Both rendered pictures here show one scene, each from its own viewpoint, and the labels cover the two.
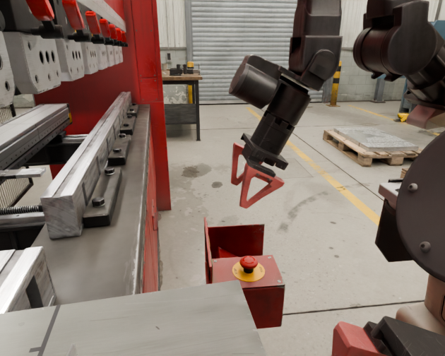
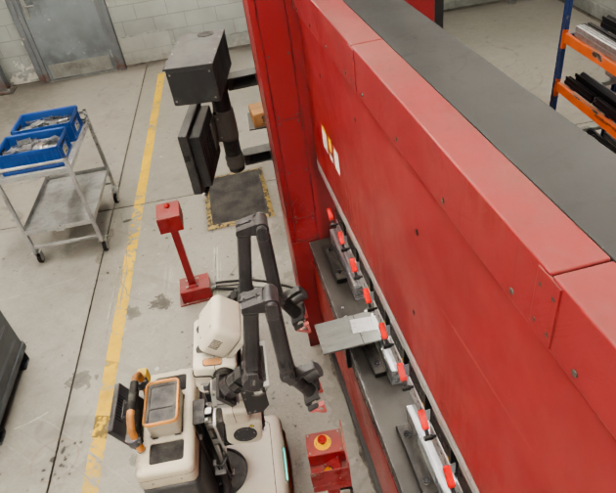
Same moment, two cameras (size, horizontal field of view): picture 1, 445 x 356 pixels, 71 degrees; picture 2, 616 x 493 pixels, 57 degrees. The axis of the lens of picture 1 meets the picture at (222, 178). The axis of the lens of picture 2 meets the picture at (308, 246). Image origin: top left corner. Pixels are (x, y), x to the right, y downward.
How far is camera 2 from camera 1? 251 cm
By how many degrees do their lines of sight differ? 119
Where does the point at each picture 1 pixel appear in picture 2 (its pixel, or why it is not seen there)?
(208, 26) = not seen: outside the picture
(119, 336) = (347, 338)
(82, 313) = (357, 341)
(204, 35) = not seen: outside the picture
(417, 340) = (300, 317)
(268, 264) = (311, 448)
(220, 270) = (337, 441)
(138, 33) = not seen: outside the picture
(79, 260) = (395, 404)
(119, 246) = (382, 414)
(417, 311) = (254, 417)
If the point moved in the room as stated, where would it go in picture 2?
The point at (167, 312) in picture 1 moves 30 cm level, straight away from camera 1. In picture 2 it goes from (338, 343) to (360, 398)
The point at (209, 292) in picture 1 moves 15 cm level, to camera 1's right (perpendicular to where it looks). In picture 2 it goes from (330, 349) to (296, 352)
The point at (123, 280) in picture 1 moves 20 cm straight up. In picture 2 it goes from (371, 395) to (368, 365)
